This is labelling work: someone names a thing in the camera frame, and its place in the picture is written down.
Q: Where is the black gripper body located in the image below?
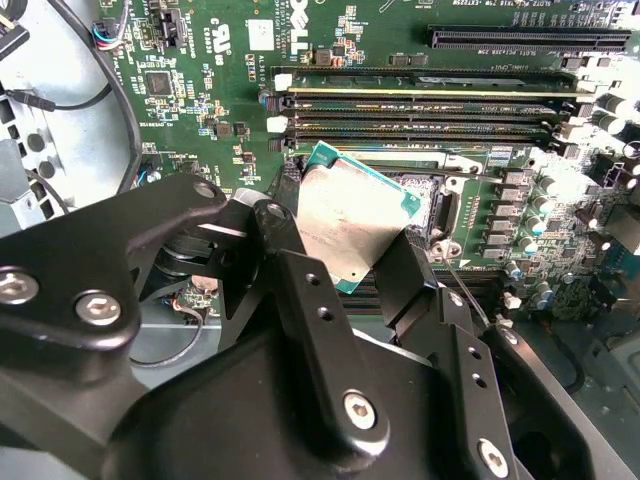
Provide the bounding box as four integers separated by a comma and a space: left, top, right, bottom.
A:
102, 319, 474, 480

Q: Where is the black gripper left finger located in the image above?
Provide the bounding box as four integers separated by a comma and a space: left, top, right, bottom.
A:
0, 159, 392, 464

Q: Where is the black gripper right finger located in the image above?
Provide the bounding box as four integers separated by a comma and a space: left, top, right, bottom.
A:
374, 232, 619, 480

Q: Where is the silver green CPU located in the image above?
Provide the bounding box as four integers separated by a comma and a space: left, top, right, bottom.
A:
294, 142, 426, 296

